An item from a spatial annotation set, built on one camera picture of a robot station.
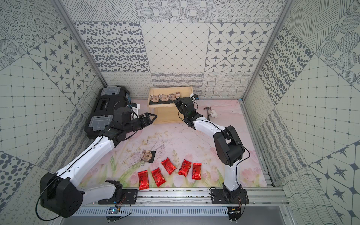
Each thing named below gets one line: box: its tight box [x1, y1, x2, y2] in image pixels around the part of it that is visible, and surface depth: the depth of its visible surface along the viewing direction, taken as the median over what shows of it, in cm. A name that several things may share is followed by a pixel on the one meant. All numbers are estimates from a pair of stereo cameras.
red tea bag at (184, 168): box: [178, 159, 192, 178], surface depth 83 cm
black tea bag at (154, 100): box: [149, 94, 162, 105], surface depth 92 cm
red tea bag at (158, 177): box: [150, 167, 167, 188], surface depth 80 cm
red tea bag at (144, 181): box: [137, 169, 150, 191], surface depth 80 cm
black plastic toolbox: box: [84, 85, 132, 140], surface depth 94 cm
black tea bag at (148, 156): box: [140, 149, 157, 164], surface depth 90 cm
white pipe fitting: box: [209, 109, 218, 118], surface depth 109 cm
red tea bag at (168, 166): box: [161, 157, 177, 175], surface depth 85 cm
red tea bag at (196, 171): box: [191, 162, 203, 180], surface depth 83 cm
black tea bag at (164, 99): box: [158, 93, 171, 105], surface depth 94 cm
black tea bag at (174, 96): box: [168, 91, 181, 102], surface depth 95 cm
